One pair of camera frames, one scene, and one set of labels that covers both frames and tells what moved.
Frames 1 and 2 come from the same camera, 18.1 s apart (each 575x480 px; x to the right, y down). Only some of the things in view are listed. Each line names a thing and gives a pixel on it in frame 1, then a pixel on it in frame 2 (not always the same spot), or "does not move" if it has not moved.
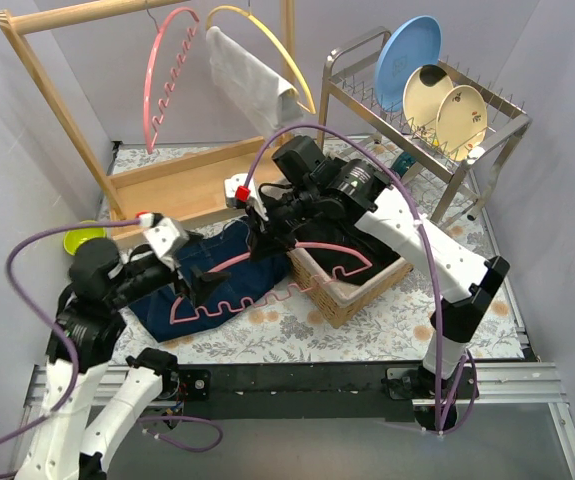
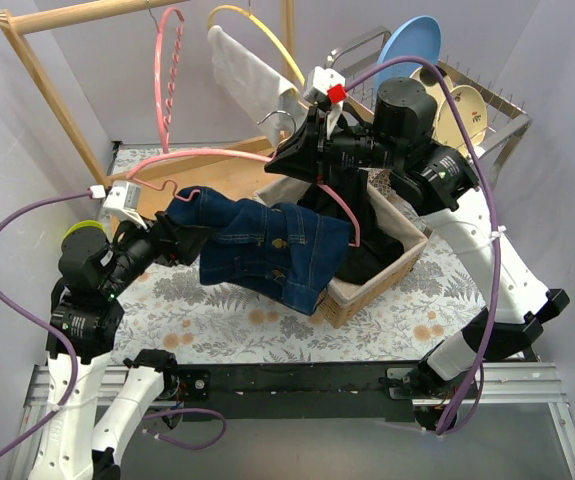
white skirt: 267,100 does not move
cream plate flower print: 461,122 does not move
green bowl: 73,238 does not move
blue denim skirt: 248,283 to 286,251
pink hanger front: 308,283 to 131,177
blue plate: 407,45 does not move
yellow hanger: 248,13 does not move
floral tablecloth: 396,326 does not move
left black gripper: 183,282 to 158,233
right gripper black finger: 264,244 to 302,156
